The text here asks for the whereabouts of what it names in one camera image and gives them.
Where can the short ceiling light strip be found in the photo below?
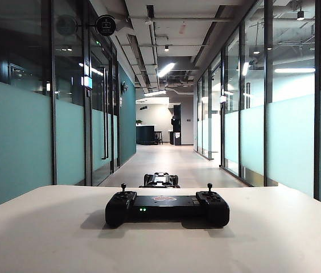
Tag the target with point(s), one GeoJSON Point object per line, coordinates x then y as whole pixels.
{"type": "Point", "coordinates": [154, 93]}

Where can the black pendant lamp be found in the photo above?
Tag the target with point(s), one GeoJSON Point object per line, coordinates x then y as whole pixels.
{"type": "Point", "coordinates": [300, 14]}

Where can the dark wall ornament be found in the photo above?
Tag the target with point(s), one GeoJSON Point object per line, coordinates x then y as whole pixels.
{"type": "Point", "coordinates": [124, 87]}

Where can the dark green bar counter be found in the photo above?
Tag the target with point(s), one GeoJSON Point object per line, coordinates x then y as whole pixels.
{"type": "Point", "coordinates": [145, 135]}

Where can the tall black cabinet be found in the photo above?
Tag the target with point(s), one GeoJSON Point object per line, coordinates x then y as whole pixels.
{"type": "Point", "coordinates": [177, 113]}

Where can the black remote control with joysticks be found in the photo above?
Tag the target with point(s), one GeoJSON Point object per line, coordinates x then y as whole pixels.
{"type": "Point", "coordinates": [163, 210]}

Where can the long ceiling light strip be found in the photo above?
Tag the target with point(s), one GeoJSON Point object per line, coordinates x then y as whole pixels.
{"type": "Point", "coordinates": [166, 69]}

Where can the light blue door number panel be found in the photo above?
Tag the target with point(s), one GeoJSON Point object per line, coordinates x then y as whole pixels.
{"type": "Point", "coordinates": [87, 82]}

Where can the black quadruped robot dog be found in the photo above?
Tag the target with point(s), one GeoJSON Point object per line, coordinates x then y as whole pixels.
{"type": "Point", "coordinates": [160, 179]}

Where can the small green potted plant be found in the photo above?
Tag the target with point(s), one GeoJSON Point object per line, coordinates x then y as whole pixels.
{"type": "Point", "coordinates": [139, 122]}

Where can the round black hanging door sign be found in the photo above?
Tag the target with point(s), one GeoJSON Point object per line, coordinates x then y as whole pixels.
{"type": "Point", "coordinates": [106, 25]}

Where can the dark bar stool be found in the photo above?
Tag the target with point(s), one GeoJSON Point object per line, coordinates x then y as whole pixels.
{"type": "Point", "coordinates": [158, 136]}

